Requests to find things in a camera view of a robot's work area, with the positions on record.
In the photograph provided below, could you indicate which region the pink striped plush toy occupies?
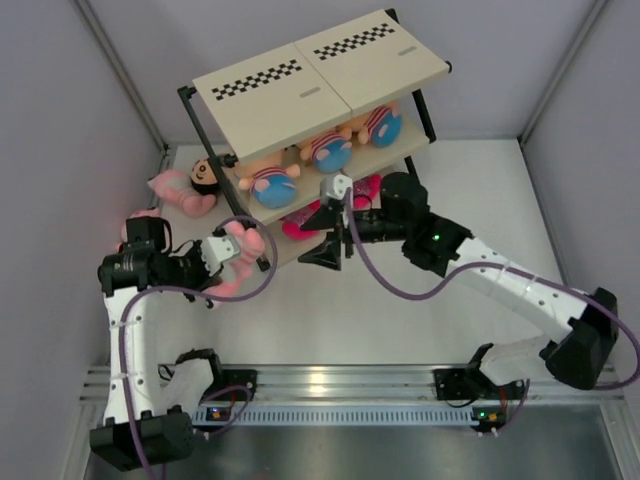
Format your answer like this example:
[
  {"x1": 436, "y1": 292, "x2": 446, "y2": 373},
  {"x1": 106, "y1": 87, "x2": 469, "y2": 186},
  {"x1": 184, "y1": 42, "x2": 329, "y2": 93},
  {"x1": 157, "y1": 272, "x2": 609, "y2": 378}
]
[
  {"x1": 205, "y1": 220, "x2": 265, "y2": 298},
  {"x1": 147, "y1": 169, "x2": 216, "y2": 218},
  {"x1": 116, "y1": 208, "x2": 170, "y2": 252}
]

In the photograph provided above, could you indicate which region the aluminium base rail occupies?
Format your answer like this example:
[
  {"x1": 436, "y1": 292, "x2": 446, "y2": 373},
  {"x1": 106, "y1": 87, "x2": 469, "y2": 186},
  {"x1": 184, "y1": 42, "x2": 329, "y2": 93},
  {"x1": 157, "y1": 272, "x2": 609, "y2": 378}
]
[{"x1": 79, "y1": 365, "x2": 624, "y2": 405}]

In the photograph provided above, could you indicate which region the white slotted cable duct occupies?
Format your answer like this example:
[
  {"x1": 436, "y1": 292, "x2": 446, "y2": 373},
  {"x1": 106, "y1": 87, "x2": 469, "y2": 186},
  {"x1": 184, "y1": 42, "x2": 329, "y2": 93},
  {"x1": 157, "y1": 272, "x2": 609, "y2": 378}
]
[{"x1": 192, "y1": 403, "x2": 499, "y2": 428}]

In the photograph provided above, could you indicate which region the blue pants boy plush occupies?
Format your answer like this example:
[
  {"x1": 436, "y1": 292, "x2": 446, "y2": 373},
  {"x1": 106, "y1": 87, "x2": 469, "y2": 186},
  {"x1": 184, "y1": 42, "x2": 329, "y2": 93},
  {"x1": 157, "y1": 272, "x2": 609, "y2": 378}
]
[
  {"x1": 296, "y1": 128, "x2": 352, "y2": 174},
  {"x1": 349, "y1": 101, "x2": 403, "y2": 148},
  {"x1": 233, "y1": 149, "x2": 301, "y2": 209}
]

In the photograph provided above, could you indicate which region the beige three-tier shelf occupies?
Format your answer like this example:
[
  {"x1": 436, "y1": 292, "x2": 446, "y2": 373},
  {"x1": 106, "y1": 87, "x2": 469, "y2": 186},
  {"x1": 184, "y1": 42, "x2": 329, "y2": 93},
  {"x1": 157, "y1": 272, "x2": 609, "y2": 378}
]
[{"x1": 179, "y1": 10, "x2": 451, "y2": 262}]

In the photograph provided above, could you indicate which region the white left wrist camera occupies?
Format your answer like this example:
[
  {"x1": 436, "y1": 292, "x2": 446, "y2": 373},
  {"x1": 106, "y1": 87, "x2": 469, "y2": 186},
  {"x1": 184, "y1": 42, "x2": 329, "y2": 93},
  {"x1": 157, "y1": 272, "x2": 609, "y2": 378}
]
[{"x1": 200, "y1": 235, "x2": 241, "y2": 274}]

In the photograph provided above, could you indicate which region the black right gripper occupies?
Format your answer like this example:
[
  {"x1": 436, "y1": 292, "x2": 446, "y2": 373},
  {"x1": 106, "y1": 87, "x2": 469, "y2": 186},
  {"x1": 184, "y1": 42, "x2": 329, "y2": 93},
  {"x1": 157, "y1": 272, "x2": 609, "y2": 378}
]
[{"x1": 299, "y1": 205, "x2": 408, "y2": 271}]

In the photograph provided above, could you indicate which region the right aluminium frame post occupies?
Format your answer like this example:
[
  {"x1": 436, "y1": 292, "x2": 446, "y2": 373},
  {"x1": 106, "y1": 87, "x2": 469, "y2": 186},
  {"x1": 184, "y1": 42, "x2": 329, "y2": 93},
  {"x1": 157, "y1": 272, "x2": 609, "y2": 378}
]
[{"x1": 517, "y1": 0, "x2": 612, "y2": 147}]

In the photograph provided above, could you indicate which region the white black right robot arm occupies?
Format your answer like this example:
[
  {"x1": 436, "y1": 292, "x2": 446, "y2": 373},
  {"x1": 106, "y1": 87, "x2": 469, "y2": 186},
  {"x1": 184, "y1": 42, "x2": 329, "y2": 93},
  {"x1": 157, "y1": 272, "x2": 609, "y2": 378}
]
[{"x1": 298, "y1": 172, "x2": 619, "y2": 397}]

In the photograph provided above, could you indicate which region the magenta legs doll plush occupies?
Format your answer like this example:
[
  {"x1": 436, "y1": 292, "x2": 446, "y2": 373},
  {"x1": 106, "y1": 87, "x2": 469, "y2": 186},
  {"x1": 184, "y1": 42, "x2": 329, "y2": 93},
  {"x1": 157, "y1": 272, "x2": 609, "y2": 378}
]
[
  {"x1": 280, "y1": 200, "x2": 321, "y2": 241},
  {"x1": 347, "y1": 174, "x2": 382, "y2": 210}
]

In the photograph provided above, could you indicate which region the black-haired doll plush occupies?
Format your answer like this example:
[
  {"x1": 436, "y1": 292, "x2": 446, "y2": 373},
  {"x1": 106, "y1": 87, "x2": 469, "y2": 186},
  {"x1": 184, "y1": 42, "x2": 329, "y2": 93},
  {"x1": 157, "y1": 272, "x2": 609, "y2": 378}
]
[{"x1": 190, "y1": 158, "x2": 220, "y2": 196}]

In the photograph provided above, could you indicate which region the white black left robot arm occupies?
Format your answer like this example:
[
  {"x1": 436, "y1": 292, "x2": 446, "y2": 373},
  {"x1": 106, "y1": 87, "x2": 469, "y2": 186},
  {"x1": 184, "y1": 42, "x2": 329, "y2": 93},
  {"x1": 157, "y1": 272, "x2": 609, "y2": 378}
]
[{"x1": 89, "y1": 216, "x2": 240, "y2": 471}]

